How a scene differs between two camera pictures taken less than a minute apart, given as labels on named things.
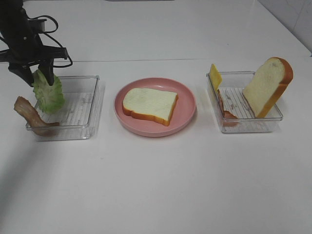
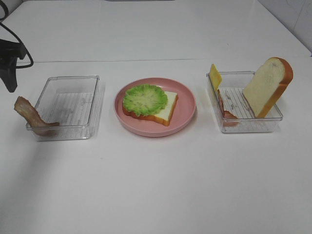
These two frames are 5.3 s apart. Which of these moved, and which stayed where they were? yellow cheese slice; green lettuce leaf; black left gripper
Moved: green lettuce leaf; black left gripper
Stayed: yellow cheese slice
